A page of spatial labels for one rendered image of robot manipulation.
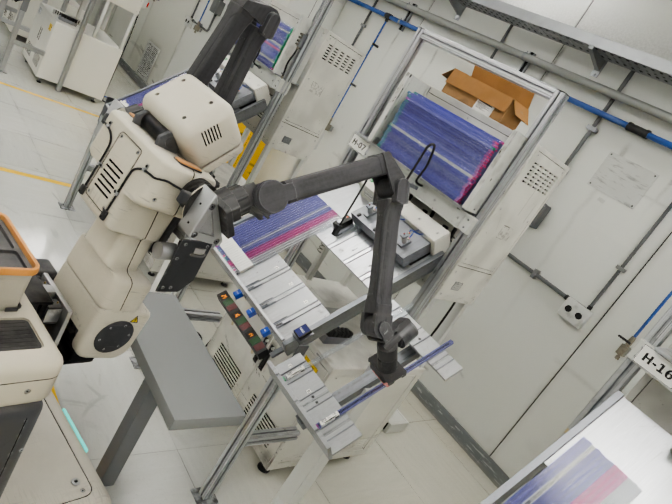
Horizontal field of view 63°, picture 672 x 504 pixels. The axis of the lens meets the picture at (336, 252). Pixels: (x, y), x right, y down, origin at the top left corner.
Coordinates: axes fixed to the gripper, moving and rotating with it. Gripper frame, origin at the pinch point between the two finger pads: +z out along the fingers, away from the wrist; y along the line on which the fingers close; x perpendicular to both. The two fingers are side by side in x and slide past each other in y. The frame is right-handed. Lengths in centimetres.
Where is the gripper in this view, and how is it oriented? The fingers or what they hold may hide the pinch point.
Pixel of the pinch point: (387, 382)
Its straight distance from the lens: 165.7
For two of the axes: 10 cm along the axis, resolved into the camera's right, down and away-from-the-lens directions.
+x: -8.3, 4.3, -3.5
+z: 0.6, 7.1, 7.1
